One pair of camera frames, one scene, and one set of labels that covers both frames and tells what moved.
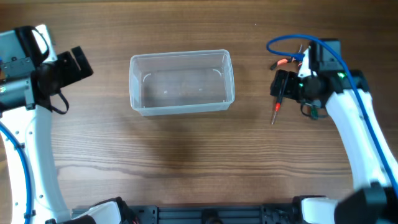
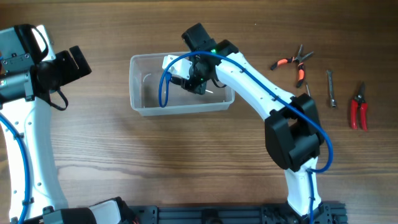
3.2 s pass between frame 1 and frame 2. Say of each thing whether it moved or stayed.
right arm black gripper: moved
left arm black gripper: stayed
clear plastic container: stayed
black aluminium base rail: stayed
